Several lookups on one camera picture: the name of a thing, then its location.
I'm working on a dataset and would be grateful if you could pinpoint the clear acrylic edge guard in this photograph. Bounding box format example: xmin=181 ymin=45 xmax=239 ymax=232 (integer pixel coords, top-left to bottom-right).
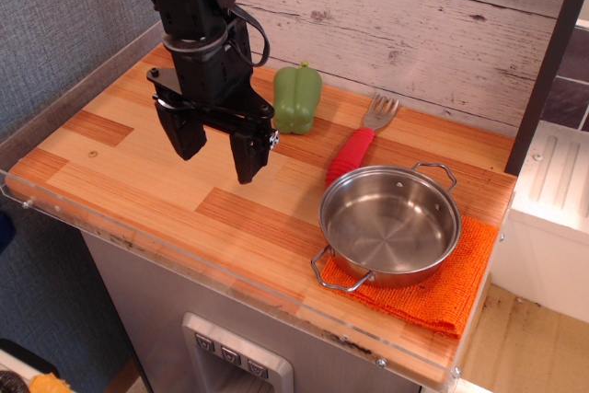
xmin=2 ymin=165 xmax=459 ymax=392

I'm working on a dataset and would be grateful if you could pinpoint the stainless steel pot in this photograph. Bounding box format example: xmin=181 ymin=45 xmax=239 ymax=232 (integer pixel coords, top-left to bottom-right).
xmin=311 ymin=162 xmax=462 ymax=293

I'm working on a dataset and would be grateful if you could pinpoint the red handled metal fork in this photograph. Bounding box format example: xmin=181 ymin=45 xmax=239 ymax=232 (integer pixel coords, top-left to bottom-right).
xmin=325 ymin=95 xmax=398 ymax=187

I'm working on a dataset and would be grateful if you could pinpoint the dark right shelf post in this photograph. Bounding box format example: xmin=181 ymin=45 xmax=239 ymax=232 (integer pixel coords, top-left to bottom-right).
xmin=503 ymin=0 xmax=584 ymax=176

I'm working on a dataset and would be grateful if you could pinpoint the yellow object at corner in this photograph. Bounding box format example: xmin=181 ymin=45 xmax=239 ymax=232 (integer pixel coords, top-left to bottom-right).
xmin=29 ymin=373 xmax=73 ymax=393

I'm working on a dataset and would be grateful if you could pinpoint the green toy bell pepper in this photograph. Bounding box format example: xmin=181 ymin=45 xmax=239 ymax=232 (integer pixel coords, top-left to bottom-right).
xmin=273 ymin=61 xmax=323 ymax=135

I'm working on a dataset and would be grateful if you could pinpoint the grey toy fridge cabinet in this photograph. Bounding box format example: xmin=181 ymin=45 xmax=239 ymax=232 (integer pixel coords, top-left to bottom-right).
xmin=83 ymin=234 xmax=421 ymax=392

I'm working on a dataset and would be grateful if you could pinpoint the white toy sink unit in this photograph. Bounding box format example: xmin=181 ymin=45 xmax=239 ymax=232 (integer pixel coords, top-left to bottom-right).
xmin=491 ymin=121 xmax=588 ymax=321

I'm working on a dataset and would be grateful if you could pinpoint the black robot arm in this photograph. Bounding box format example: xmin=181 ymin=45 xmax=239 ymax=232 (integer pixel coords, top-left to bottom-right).
xmin=147 ymin=0 xmax=277 ymax=184

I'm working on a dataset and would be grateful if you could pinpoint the orange woven cloth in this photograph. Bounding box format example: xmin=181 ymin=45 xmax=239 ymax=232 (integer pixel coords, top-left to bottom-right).
xmin=333 ymin=215 xmax=499 ymax=339

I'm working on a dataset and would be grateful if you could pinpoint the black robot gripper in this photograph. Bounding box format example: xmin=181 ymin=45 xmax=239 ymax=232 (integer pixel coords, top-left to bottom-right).
xmin=147 ymin=19 xmax=275 ymax=184

